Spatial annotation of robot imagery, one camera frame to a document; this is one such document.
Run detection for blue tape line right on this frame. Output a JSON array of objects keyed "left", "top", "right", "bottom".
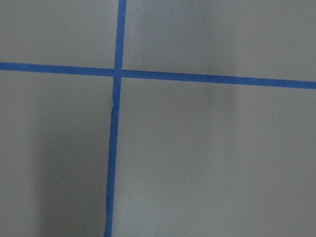
[{"left": 103, "top": 0, "right": 126, "bottom": 237}]

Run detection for blue tape line right crosswise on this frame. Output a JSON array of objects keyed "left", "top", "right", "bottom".
[{"left": 0, "top": 62, "right": 316, "bottom": 89}]

